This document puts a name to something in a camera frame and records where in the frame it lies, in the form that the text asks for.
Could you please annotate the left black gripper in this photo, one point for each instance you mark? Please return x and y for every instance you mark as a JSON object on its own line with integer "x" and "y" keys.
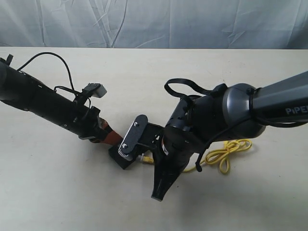
{"x": 88, "y": 125}

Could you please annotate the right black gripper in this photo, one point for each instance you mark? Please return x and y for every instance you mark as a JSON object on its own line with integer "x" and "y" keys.
{"x": 175, "y": 149}

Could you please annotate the small black network box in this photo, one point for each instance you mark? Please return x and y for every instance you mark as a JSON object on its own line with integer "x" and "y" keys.
{"x": 124, "y": 160}

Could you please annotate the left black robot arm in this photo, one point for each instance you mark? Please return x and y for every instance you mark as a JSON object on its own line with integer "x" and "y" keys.
{"x": 24, "y": 92}

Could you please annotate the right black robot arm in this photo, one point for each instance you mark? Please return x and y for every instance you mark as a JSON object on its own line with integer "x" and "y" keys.
{"x": 224, "y": 113}

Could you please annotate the grey wrinkled backdrop cloth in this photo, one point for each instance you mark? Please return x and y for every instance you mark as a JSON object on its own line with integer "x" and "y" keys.
{"x": 156, "y": 24}

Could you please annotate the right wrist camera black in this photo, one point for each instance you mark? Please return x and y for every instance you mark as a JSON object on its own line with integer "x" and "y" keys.
{"x": 141, "y": 133}

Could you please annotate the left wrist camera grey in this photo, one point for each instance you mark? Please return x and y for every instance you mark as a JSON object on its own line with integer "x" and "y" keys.
{"x": 96, "y": 90}

